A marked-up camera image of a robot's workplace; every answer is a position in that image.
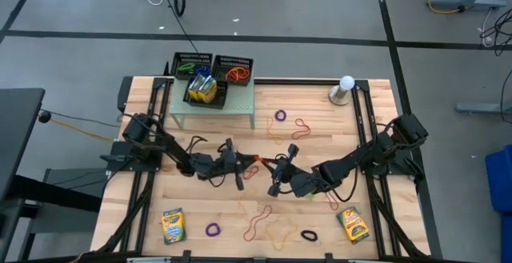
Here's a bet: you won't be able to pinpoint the blue-printed Crayola crayon box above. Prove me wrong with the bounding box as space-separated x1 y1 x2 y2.
161 207 187 246

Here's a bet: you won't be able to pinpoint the orange rubber band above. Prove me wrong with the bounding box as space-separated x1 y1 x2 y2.
225 66 243 83
231 66 251 82

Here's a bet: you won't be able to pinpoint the long red rubber band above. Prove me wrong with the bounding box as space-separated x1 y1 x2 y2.
242 204 274 243

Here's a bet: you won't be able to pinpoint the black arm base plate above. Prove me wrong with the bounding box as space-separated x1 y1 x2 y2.
359 142 425 176
99 141 165 173

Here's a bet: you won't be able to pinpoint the black desk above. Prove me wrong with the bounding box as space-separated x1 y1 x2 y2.
0 87 46 200

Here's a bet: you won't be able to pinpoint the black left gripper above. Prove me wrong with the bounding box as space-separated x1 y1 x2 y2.
210 137 260 192

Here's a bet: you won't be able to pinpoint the yellow rubber band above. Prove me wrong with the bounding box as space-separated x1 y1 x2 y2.
266 117 283 145
235 193 251 218
265 213 299 253

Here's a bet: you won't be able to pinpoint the blue plastic bin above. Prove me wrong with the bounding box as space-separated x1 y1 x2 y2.
500 214 512 263
485 144 512 214

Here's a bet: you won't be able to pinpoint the black floor cables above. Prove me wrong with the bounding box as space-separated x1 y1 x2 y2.
478 9 512 56

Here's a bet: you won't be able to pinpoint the white globe bulb lamp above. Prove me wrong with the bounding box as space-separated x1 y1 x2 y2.
328 75 356 106

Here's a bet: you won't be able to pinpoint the black hanging cable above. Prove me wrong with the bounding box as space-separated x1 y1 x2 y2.
159 0 201 54

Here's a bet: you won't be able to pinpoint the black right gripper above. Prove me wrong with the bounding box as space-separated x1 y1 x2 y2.
262 143 323 199

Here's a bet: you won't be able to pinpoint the thin yellow cable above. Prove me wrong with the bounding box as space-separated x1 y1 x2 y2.
50 117 115 143

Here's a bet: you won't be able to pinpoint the green metal shelf riser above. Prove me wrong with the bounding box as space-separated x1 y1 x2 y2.
169 65 256 130

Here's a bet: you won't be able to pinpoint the black plastic basket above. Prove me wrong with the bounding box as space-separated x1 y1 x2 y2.
170 52 214 82
210 54 254 87
182 78 230 110

